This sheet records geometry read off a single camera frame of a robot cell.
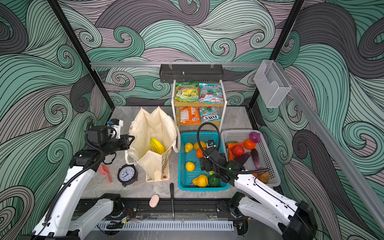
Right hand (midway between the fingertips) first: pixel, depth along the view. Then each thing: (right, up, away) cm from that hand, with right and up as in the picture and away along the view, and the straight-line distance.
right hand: (209, 158), depth 80 cm
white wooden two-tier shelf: (-18, +29, -3) cm, 35 cm away
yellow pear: (-5, -11, -3) cm, 12 cm away
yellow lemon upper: (-11, +4, +13) cm, 18 cm away
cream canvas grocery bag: (-35, +11, +22) cm, 42 cm away
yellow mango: (-6, +4, +13) cm, 15 cm away
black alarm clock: (-46, -10, +4) cm, 48 cm away
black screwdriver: (-20, -17, -2) cm, 27 cm away
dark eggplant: (+29, 0, +9) cm, 30 cm away
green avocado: (+2, -11, -2) cm, 12 cm away
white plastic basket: (+33, -2, +3) cm, 33 cm away
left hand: (-39, +13, -6) cm, 41 cm away
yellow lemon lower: (-11, -5, +4) cm, 13 cm away
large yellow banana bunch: (-31, +5, +8) cm, 32 cm away
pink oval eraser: (-29, -20, -5) cm, 36 cm away
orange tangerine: (-4, +1, +8) cm, 9 cm away
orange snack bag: (-10, +24, +13) cm, 29 cm away
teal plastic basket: (-10, -12, +5) cm, 17 cm away
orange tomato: (+27, +6, +11) cm, 30 cm away
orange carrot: (+14, -1, +9) cm, 17 cm away
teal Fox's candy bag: (+1, +25, +12) cm, 27 cm away
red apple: (+18, +3, +8) cm, 20 cm away
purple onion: (+29, +11, +8) cm, 32 cm away
